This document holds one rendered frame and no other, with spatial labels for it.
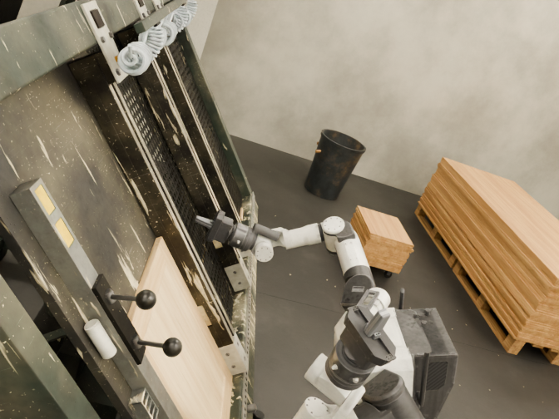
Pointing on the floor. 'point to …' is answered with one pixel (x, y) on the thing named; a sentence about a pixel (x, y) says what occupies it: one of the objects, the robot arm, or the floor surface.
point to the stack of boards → (498, 252)
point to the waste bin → (333, 164)
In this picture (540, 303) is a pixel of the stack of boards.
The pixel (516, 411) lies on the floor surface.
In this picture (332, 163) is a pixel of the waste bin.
